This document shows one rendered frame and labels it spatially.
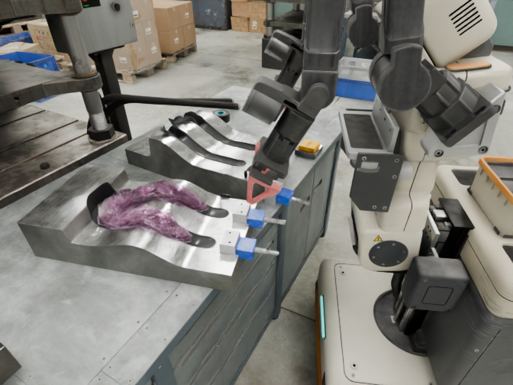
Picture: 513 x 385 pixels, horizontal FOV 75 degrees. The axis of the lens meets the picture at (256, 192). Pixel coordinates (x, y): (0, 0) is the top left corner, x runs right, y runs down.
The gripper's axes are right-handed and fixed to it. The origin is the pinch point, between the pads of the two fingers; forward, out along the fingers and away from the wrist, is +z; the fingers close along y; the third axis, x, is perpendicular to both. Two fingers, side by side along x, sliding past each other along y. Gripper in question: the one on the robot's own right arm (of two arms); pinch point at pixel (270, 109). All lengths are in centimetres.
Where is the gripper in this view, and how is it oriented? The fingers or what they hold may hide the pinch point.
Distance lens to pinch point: 109.3
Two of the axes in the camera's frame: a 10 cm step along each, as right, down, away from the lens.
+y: -1.1, 5.8, -8.0
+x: 8.9, 4.3, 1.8
